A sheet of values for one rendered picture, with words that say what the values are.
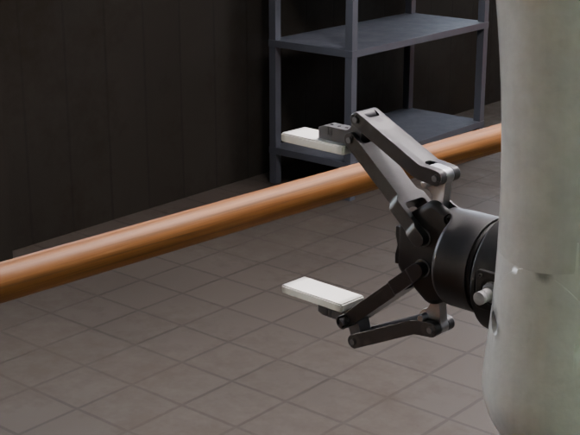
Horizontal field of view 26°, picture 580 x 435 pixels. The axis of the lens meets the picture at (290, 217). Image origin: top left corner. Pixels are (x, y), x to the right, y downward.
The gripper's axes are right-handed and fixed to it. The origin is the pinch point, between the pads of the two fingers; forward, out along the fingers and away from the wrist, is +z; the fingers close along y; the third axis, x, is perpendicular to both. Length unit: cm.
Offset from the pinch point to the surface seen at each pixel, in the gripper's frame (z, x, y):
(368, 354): 151, 191, 120
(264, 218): 4.7, 0.2, 1.6
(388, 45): 259, 330, 57
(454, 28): 264, 382, 57
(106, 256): 4.7, -17.6, 0.6
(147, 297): 235, 175, 120
